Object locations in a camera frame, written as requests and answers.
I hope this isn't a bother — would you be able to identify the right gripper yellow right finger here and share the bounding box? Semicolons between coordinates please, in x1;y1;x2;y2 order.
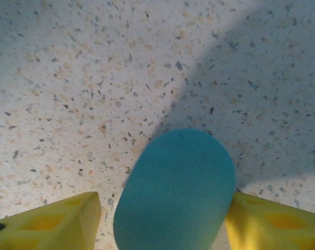
225;191;315;250

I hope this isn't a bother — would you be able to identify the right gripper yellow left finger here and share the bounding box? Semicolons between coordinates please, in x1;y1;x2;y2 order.
0;192;101;250

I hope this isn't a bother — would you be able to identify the light blue earbud charging case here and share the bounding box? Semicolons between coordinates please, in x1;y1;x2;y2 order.
113;128;237;250

